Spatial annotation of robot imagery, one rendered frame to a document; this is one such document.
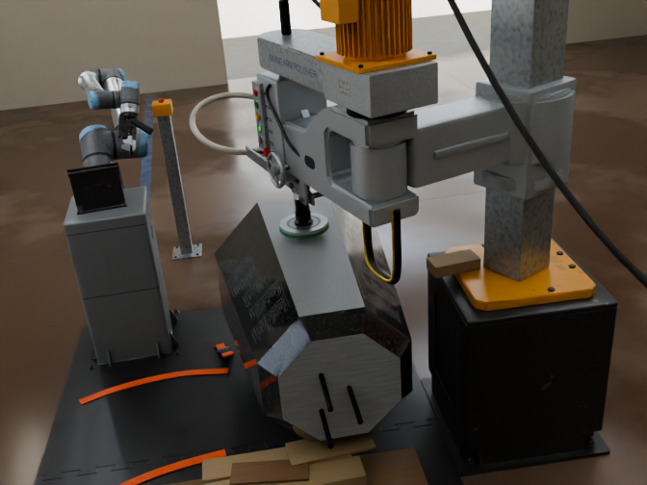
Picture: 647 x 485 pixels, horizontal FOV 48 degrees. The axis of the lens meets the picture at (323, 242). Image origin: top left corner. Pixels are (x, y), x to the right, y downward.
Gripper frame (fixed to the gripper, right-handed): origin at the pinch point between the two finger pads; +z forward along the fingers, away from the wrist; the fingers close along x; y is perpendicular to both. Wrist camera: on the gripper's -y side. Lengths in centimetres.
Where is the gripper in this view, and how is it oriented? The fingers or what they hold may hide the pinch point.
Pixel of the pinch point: (133, 155)
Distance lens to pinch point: 374.4
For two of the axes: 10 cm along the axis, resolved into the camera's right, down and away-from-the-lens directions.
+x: 3.4, -0.9, -9.3
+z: 0.0, 10.0, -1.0
